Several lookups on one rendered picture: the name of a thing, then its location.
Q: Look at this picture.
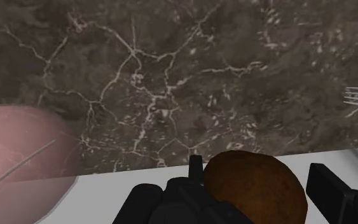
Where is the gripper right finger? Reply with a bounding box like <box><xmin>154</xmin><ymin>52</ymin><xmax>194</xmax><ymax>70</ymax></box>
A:
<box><xmin>305</xmin><ymin>162</ymin><xmax>358</xmax><ymax>224</ymax></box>

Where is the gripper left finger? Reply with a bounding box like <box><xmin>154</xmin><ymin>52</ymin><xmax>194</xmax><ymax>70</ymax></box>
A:
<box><xmin>113</xmin><ymin>155</ymin><xmax>254</xmax><ymax>224</ymax></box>

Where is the brown round potato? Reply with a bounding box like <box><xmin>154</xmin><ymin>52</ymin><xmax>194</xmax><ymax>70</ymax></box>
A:
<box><xmin>203</xmin><ymin>150</ymin><xmax>308</xmax><ymax>224</ymax></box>

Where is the pink translucent bowl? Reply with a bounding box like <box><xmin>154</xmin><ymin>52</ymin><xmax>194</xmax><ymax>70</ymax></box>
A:
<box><xmin>0</xmin><ymin>104</ymin><xmax>81</xmax><ymax>224</ymax></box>

